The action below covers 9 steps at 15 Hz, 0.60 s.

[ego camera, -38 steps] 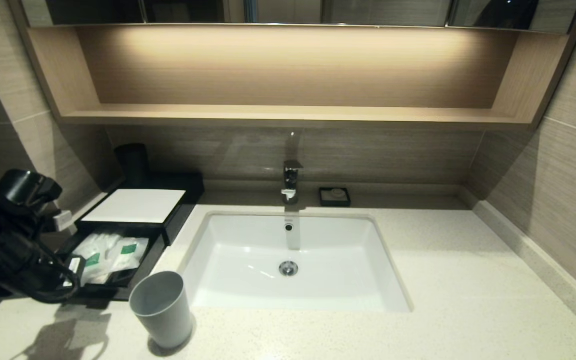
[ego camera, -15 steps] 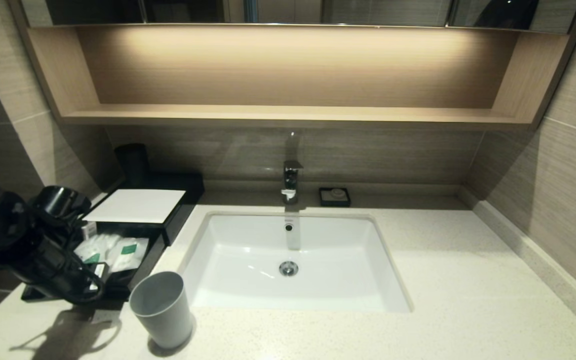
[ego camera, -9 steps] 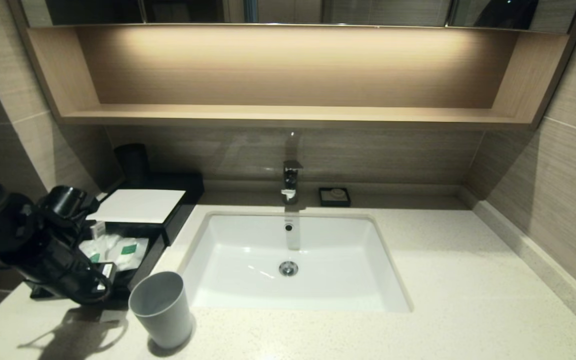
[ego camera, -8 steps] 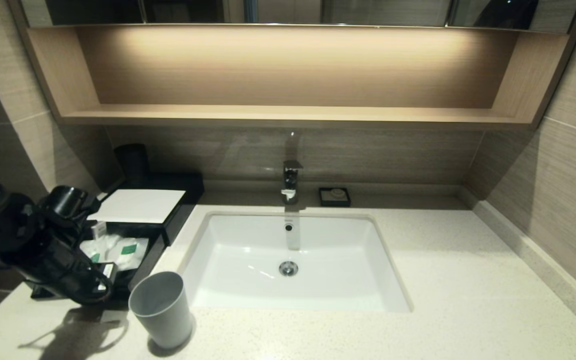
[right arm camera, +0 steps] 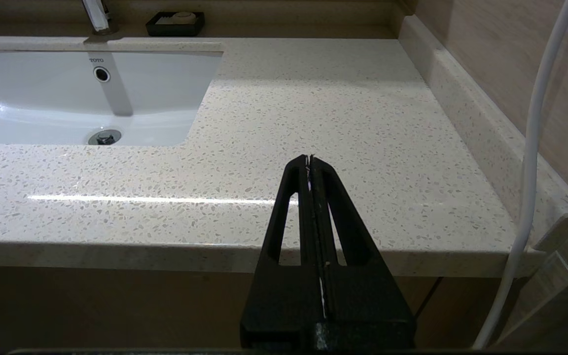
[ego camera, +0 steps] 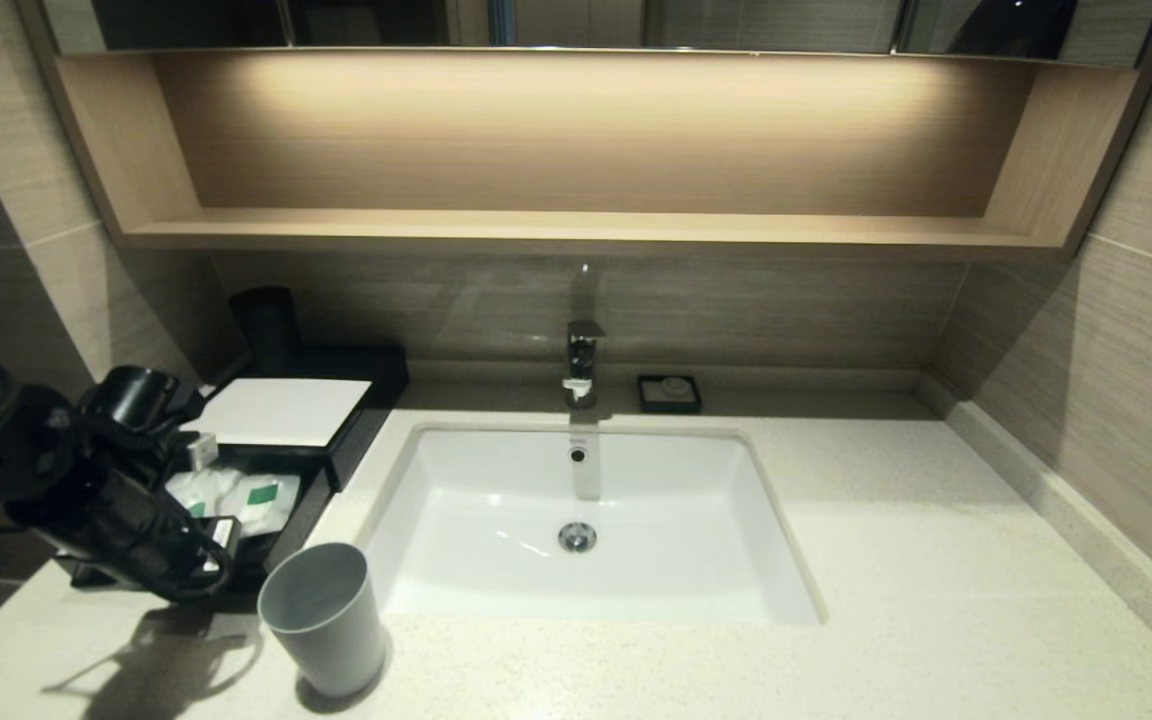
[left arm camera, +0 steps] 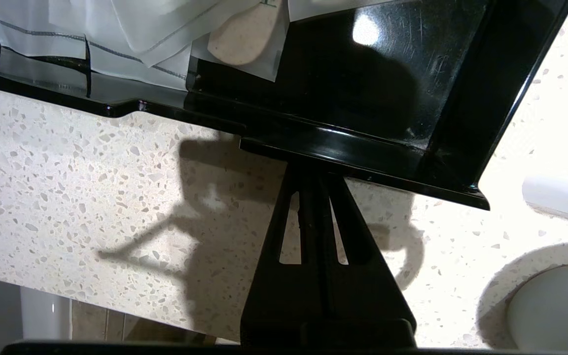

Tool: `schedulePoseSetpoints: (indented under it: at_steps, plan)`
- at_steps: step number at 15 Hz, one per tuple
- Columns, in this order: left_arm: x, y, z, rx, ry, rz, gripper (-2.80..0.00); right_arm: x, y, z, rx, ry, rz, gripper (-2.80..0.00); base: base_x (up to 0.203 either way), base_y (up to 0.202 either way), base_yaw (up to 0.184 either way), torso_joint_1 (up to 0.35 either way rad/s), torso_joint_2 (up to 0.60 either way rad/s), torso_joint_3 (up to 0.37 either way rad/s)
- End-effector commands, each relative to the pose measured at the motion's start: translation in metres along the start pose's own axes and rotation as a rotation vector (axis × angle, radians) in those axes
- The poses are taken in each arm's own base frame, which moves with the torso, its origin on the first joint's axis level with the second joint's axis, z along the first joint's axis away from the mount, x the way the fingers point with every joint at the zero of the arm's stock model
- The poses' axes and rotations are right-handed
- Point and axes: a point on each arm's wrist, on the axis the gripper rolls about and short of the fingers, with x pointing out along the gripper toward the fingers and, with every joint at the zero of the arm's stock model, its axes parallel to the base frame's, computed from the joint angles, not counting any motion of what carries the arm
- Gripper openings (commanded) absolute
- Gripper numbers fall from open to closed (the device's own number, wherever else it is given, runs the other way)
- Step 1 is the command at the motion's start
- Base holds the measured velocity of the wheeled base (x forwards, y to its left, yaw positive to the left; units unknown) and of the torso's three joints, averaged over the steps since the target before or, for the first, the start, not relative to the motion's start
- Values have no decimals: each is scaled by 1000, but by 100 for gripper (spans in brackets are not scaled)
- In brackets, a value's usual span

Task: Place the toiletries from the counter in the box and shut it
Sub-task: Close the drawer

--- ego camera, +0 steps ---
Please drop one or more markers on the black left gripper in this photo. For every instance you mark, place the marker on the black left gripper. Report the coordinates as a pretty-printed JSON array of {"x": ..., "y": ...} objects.
[{"x": 126, "y": 530}]

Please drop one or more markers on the white sachet green label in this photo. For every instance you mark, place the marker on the white sachet green label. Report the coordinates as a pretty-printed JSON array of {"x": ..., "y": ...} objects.
[
  {"x": 206, "y": 490},
  {"x": 268, "y": 508}
]

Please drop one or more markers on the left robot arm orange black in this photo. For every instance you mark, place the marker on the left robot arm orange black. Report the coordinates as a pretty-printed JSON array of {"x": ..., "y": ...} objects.
[{"x": 6, "y": 470}]

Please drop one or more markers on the grey plastic cup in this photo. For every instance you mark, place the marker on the grey plastic cup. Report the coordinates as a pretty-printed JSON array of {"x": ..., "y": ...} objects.
[{"x": 326, "y": 640}]

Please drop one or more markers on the black cup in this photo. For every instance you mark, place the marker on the black cup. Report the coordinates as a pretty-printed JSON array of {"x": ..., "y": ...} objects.
[{"x": 268, "y": 330}]

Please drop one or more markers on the white ceramic sink basin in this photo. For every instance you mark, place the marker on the white ceramic sink basin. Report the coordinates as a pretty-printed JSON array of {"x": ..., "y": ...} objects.
[{"x": 476, "y": 540}]

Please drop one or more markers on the chrome sink drain stopper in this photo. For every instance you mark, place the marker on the chrome sink drain stopper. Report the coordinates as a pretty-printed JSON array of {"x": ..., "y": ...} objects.
[{"x": 577, "y": 537}]

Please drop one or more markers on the chrome faucet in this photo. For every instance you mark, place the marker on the chrome faucet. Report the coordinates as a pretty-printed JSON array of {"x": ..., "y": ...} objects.
[{"x": 584, "y": 360}]

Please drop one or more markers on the black soap dish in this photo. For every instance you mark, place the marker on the black soap dish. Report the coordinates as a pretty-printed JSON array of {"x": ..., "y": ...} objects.
[{"x": 648, "y": 402}]

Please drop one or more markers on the beige soap bar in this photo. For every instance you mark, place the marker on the beige soap bar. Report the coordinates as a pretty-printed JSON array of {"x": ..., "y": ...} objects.
[{"x": 676, "y": 385}]

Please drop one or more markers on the mirror cabinet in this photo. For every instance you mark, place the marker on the mirror cabinet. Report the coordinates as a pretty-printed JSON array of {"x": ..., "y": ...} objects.
[{"x": 766, "y": 22}]

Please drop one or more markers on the wooden wall shelf niche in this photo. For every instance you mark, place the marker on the wooden wall shelf niche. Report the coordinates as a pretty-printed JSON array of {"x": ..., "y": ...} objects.
[{"x": 576, "y": 230}]

